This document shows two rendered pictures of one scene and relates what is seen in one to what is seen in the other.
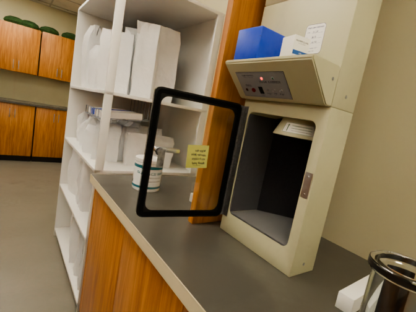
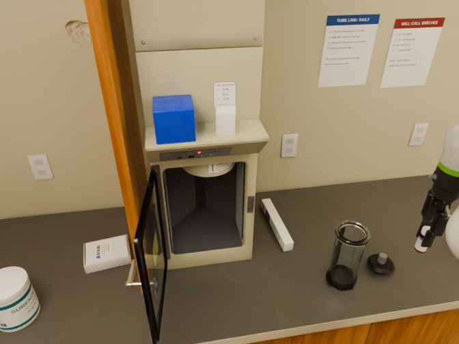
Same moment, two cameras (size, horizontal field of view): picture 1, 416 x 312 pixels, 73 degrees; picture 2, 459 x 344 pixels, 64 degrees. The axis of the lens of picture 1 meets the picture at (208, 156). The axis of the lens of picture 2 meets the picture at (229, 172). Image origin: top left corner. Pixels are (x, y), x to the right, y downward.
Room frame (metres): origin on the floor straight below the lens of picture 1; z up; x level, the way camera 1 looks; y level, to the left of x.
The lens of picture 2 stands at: (0.37, 0.62, 1.96)
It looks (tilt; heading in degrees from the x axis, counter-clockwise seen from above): 33 degrees down; 296
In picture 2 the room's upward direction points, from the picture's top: straight up
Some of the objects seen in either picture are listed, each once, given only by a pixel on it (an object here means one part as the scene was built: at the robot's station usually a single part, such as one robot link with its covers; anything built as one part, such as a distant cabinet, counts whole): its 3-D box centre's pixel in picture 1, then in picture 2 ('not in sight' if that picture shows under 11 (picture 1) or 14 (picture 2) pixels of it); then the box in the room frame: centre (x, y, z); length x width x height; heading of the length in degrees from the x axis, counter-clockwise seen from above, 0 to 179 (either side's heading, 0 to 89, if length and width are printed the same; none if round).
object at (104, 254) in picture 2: not in sight; (107, 253); (1.20, -0.05, 0.96); 0.16 x 0.12 x 0.04; 45
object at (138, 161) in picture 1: (147, 173); (11, 299); (1.29, 0.27, 1.02); 0.13 x 0.13 x 0.15
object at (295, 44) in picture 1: (294, 50); (225, 120); (0.77, -0.17, 1.54); 0.05 x 0.05 x 0.06; 24
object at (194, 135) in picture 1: (190, 157); (154, 255); (0.89, 0.05, 1.19); 0.30 x 0.01 x 0.40; 119
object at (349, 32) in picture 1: (301, 135); (201, 156); (0.92, -0.29, 1.33); 0.32 x 0.25 x 0.77; 36
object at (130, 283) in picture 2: not in sight; (138, 274); (0.88, 0.13, 1.20); 0.10 x 0.05 x 0.03; 119
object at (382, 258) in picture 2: not in sight; (381, 261); (0.29, -0.45, 0.97); 0.09 x 0.09 x 0.07
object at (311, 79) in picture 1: (272, 80); (206, 148); (0.81, -0.14, 1.46); 0.32 x 0.11 x 0.10; 36
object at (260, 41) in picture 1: (259, 48); (173, 119); (0.88, -0.09, 1.56); 0.10 x 0.10 x 0.09; 36
